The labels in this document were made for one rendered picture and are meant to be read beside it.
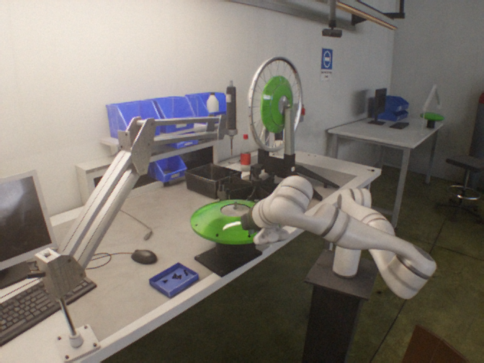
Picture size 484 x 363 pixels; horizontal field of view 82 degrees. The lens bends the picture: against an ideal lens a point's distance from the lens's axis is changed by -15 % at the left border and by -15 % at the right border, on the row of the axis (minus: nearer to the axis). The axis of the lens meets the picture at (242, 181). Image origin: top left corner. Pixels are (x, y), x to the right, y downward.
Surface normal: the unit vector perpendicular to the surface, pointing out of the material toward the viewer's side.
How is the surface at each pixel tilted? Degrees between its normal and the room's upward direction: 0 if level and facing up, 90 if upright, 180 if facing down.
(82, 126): 90
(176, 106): 88
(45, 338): 0
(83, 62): 90
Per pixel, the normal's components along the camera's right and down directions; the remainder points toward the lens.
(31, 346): 0.00, -0.94
